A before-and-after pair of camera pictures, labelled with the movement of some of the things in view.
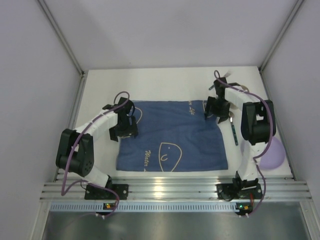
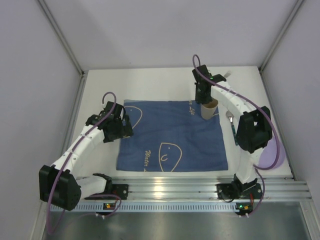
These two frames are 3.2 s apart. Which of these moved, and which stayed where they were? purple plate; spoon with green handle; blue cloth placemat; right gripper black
Moved: right gripper black
Stayed: blue cloth placemat; purple plate; spoon with green handle
